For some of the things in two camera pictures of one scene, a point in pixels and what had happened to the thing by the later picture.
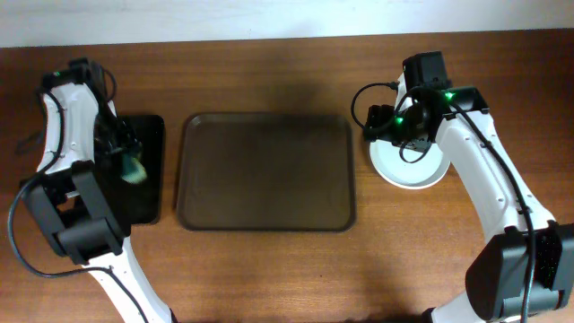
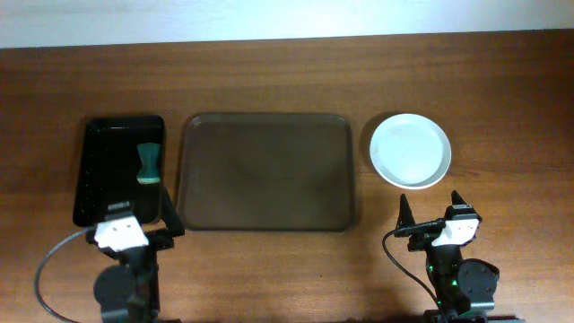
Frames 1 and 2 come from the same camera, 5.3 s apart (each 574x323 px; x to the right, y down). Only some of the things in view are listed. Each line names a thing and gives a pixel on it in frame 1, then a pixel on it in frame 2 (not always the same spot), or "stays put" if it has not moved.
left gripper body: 122,150 to 158,239
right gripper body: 377,120 to 419,242
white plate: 421,173 stays put
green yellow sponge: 133,170 to 150,172
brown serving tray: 266,172 stays put
